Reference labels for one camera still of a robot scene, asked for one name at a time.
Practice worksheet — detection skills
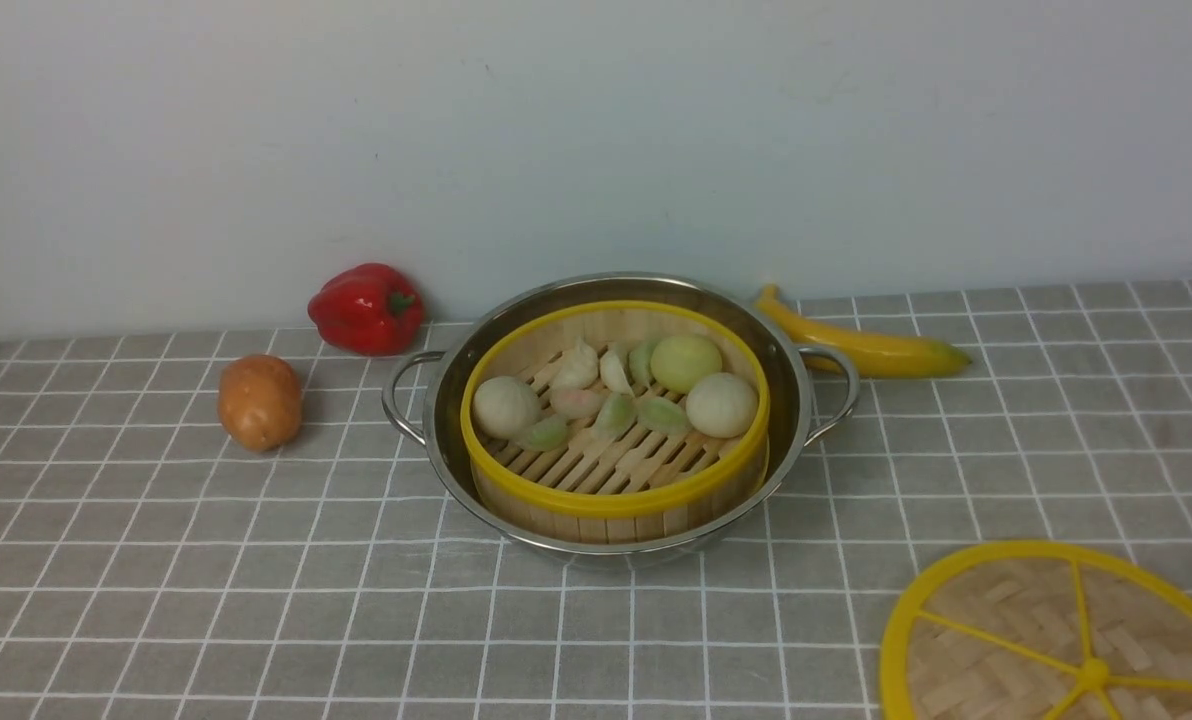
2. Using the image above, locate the white dumpling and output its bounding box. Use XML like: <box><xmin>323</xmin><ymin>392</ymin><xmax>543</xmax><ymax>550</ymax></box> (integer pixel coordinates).
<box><xmin>551</xmin><ymin>339</ymin><xmax>600</xmax><ymax>389</ymax></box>
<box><xmin>600</xmin><ymin>342</ymin><xmax>634</xmax><ymax>396</ymax></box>

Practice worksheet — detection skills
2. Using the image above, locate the green dumpling upper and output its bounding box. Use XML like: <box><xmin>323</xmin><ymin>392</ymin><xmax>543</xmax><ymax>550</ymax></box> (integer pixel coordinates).
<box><xmin>592</xmin><ymin>392</ymin><xmax>637</xmax><ymax>441</ymax></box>

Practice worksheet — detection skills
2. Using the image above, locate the brown potato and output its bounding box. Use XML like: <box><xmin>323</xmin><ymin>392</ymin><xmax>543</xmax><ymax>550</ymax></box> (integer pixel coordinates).
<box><xmin>217</xmin><ymin>354</ymin><xmax>303</xmax><ymax>454</ymax></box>

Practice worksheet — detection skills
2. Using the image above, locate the green dumpling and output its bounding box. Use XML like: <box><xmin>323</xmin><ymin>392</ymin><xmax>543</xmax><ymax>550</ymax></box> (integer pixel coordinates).
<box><xmin>592</xmin><ymin>392</ymin><xmax>637</xmax><ymax>441</ymax></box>
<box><xmin>637</xmin><ymin>396</ymin><xmax>693</xmax><ymax>436</ymax></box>

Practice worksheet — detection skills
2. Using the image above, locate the white steamed bun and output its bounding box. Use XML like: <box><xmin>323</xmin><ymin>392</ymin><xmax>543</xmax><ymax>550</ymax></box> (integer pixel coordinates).
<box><xmin>471</xmin><ymin>375</ymin><xmax>542</xmax><ymax>439</ymax></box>
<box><xmin>687</xmin><ymin>372</ymin><xmax>759</xmax><ymax>439</ymax></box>

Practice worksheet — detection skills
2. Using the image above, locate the yellow bamboo steamer basket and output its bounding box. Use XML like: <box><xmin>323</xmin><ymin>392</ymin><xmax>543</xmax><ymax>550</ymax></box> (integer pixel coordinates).
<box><xmin>460</xmin><ymin>300</ymin><xmax>771</xmax><ymax>544</ymax></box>

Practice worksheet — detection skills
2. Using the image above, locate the white dumpling front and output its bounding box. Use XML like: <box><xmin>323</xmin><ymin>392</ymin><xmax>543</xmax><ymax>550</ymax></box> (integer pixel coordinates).
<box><xmin>600</xmin><ymin>342</ymin><xmax>634</xmax><ymax>396</ymax></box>

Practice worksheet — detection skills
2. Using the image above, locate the stainless steel pot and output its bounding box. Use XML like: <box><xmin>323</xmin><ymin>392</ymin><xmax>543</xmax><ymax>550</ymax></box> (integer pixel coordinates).
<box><xmin>381</xmin><ymin>273</ymin><xmax>861</xmax><ymax>569</ymax></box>

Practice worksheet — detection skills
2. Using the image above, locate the yellow bamboo steamer lid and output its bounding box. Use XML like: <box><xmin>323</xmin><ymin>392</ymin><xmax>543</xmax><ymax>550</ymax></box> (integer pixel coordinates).
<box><xmin>879</xmin><ymin>539</ymin><xmax>1192</xmax><ymax>719</ymax></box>

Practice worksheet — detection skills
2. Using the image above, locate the yellow-green steamed bun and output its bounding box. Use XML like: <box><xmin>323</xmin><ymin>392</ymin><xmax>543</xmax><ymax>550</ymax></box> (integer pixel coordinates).
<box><xmin>650</xmin><ymin>333</ymin><xmax>724</xmax><ymax>395</ymax></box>

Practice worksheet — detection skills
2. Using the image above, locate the yellow banana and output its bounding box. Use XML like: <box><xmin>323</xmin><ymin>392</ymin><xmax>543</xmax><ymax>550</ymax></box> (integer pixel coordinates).
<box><xmin>753</xmin><ymin>284</ymin><xmax>974</xmax><ymax>379</ymax></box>

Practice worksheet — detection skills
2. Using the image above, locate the red bell pepper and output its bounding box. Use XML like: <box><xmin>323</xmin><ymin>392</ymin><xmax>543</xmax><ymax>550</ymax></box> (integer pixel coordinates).
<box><xmin>308</xmin><ymin>263</ymin><xmax>426</xmax><ymax>356</ymax></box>

